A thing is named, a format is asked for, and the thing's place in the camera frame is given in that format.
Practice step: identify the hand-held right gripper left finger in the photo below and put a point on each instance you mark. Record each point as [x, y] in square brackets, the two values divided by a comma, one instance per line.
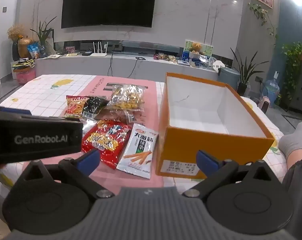
[89, 160]

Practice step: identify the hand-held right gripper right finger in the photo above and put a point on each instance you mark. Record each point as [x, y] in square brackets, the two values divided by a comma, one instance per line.
[205, 162]

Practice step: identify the large red snack packet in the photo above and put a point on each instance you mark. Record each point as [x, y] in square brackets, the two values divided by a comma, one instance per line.
[101, 152]

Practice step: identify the orange cardboard box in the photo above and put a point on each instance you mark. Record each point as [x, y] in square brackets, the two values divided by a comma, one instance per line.
[180, 142]

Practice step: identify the small red-orange snack packet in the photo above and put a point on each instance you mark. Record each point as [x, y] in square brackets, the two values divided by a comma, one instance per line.
[74, 106]

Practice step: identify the white snack packet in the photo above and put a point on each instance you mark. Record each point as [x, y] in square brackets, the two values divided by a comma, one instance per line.
[138, 152]

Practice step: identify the black snack packet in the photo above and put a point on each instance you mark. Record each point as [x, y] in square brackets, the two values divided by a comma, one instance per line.
[93, 107]

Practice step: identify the clear bag of yellow snacks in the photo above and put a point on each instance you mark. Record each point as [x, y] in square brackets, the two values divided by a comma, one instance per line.
[127, 97]

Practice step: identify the pile of snacks on console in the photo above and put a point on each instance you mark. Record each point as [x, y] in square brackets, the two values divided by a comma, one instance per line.
[165, 57]

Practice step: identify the white checkered lemon blanket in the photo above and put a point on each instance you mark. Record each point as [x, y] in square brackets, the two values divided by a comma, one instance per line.
[36, 100]

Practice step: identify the brown snack packet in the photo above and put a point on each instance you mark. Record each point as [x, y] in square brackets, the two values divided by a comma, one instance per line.
[116, 116]

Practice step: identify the pink box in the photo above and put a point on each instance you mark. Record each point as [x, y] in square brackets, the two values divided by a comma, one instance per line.
[26, 77]

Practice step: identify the yellow-black packet stack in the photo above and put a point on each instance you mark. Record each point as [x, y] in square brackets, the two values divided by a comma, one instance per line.
[23, 64]

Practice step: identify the pink heater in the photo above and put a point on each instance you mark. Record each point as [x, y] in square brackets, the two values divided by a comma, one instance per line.
[264, 105]

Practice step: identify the grey trash bin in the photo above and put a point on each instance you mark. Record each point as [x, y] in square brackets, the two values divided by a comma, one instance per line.
[228, 78]

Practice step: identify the blue snack bags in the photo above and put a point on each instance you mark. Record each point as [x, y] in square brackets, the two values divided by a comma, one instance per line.
[35, 50]

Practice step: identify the pink printed mat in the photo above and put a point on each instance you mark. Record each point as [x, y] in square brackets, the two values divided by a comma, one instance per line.
[153, 90]

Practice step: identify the golden vase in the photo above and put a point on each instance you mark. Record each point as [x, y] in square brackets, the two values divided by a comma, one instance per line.
[25, 48]

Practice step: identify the person's right leg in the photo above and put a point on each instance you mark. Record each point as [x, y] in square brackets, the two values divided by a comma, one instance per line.
[294, 140]

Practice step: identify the person's dark shorts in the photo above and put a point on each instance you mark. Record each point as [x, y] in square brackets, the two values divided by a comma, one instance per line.
[299, 177]

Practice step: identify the tall-leaf potted plant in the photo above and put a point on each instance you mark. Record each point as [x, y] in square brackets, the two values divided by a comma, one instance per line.
[243, 75]

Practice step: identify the blue water jug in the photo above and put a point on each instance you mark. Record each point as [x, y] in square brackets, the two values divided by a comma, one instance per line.
[272, 92]

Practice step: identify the green potted plant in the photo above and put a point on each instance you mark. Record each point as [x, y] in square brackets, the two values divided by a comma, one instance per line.
[42, 36]

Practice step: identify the blue-white containers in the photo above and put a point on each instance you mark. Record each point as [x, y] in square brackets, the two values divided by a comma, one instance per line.
[192, 60]

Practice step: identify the white router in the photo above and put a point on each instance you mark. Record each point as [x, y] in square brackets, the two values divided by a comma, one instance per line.
[99, 53]

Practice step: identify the white television console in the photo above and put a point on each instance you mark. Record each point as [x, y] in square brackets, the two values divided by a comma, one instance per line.
[141, 67]

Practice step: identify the dried yellow flowers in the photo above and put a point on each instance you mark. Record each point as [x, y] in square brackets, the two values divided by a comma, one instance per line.
[16, 32]

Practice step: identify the green photo board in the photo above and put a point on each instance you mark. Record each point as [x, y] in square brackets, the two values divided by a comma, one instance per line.
[207, 48]

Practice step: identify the brown teddy bear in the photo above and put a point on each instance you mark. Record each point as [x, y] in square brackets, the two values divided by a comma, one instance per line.
[196, 48]

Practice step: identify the bushy green plant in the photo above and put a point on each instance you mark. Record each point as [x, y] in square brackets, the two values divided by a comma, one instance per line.
[294, 62]

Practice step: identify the hanging vine plant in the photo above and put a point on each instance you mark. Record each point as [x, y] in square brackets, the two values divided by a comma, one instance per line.
[262, 13]

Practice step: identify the black wall socket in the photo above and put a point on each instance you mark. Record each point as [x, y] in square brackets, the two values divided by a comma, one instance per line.
[259, 79]

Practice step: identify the black wall television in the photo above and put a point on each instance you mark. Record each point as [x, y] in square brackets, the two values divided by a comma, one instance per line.
[108, 2]

